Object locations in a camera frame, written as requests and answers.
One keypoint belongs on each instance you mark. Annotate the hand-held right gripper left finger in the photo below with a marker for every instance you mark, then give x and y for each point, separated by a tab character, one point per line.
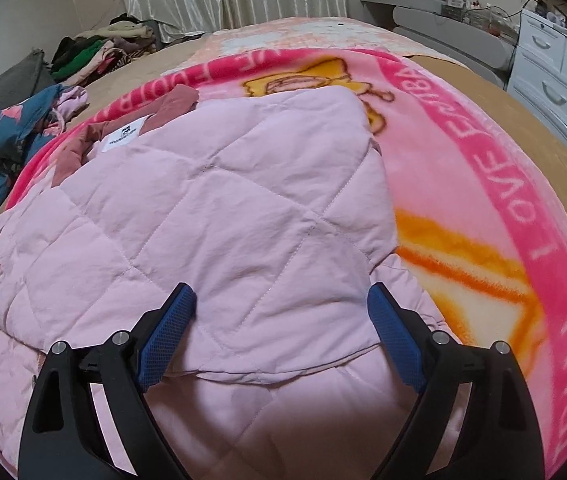
169	325

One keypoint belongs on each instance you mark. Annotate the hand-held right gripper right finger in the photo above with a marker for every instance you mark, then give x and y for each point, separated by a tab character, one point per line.
392	325

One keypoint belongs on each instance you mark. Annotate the pink quilted jacket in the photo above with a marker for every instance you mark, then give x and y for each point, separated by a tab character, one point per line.
213	210

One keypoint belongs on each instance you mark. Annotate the pile of folded clothes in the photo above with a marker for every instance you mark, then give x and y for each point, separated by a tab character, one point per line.
98	50

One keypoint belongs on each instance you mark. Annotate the pink printed blanket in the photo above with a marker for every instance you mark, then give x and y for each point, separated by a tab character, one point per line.
468	185

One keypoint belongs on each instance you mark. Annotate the grey pillow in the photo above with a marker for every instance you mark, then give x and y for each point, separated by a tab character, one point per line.
8	85

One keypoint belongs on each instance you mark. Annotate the tan sheeted bed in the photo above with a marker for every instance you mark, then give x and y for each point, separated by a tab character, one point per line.
543	160

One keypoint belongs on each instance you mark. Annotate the grey padded bed footboard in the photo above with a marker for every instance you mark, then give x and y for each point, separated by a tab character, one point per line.
453	40

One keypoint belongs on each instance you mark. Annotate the white drawer cabinet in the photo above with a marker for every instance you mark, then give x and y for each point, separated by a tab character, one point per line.
558	80

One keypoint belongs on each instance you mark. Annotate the peach checked blanket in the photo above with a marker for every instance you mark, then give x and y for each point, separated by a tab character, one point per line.
288	35

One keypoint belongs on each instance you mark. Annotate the clutter of small shelf things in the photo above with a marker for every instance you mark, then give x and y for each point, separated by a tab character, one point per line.
453	2

